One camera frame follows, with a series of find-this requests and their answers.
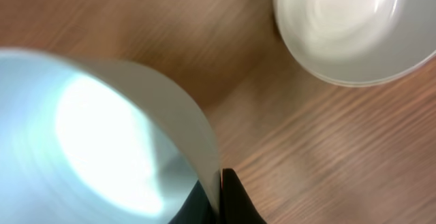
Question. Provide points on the light blue small bowl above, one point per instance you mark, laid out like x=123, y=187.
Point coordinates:
x=99, y=142

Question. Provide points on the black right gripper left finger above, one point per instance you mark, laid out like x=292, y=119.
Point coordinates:
x=196, y=209

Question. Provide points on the grey small bowl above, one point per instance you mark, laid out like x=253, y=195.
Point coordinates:
x=358, y=42

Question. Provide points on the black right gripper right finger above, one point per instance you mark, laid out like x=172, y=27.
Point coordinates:
x=236, y=206

